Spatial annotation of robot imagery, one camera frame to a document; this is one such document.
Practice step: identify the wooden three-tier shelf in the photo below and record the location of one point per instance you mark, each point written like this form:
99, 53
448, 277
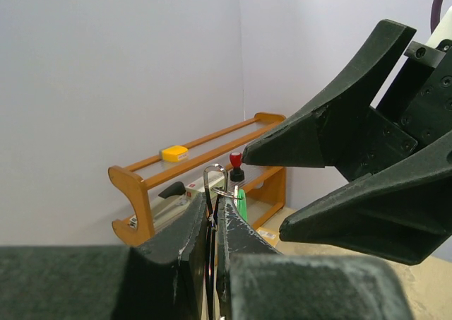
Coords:
158, 191

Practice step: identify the green tag key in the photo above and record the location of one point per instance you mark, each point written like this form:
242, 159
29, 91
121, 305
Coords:
241, 204

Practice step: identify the white staples box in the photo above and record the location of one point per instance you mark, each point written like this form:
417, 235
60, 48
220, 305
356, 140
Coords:
215, 179

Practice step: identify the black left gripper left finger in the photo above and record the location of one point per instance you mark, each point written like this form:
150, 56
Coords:
160, 279

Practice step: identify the metal keyring with keys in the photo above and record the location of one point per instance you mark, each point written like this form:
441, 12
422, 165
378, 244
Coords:
213, 196

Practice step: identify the red black stamp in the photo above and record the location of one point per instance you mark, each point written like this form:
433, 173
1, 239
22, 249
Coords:
236, 173

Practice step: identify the yellow tape measure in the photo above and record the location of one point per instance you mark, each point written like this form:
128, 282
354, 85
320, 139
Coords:
175, 153

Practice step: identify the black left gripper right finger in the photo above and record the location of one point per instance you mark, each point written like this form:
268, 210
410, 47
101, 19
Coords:
256, 281

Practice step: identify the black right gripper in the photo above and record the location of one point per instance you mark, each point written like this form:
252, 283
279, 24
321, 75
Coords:
401, 211

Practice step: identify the beige stapler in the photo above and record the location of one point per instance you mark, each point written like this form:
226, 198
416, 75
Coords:
169, 205

